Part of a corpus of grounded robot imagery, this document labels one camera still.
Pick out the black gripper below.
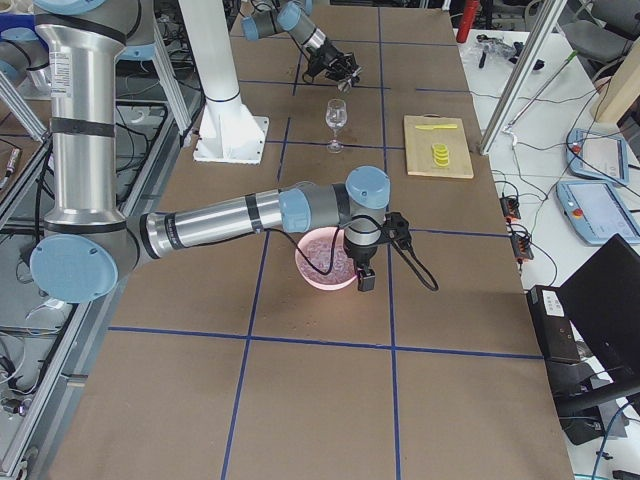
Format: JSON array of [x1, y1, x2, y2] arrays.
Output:
[[344, 239, 377, 291], [317, 43, 362, 86]]

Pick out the steel jigger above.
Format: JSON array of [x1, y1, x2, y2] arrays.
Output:
[[337, 78, 353, 93]]

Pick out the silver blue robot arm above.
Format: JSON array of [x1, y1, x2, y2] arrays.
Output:
[[29, 1, 391, 303], [241, 1, 362, 92]]

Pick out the clear wine glass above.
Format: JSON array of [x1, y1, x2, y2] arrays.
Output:
[[325, 99, 348, 153]]

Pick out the clear ice cubes pile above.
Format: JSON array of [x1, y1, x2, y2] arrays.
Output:
[[300, 236, 355, 285]]

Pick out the pink bowl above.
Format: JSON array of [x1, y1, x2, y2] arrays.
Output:
[[295, 227, 356, 291]]

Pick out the bamboo cutting board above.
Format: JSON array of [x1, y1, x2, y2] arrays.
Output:
[[403, 115, 474, 179]]

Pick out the yellow plastic knife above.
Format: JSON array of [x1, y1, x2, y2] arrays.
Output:
[[414, 123, 458, 131]]

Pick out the red fire extinguisher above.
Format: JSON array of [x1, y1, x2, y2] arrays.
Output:
[[456, 0, 480, 44]]

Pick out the crumpled clear plastic bag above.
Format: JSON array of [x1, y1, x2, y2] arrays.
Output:
[[476, 34, 523, 63]]

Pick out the black box device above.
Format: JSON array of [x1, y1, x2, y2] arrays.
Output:
[[526, 285, 586, 365]]

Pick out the black monitor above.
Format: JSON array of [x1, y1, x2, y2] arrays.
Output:
[[557, 234, 639, 381]]

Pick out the near blue teach pendant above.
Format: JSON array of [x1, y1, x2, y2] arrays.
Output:
[[556, 180, 639, 245]]

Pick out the blue teach pendant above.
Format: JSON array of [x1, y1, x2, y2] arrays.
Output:
[[556, 180, 639, 245], [566, 128, 629, 185]]

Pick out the far blue teach pendant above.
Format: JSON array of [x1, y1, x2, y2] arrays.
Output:
[[566, 128, 629, 185]]

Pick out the grey office chair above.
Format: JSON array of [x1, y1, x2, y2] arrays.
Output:
[[563, 1, 639, 63]]

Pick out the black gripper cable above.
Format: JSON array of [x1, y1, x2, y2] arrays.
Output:
[[262, 214, 440, 292]]

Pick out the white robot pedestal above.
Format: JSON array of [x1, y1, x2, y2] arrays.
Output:
[[179, 0, 269, 165]]

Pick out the aluminium frame post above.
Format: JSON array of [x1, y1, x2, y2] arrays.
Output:
[[478, 0, 567, 155]]

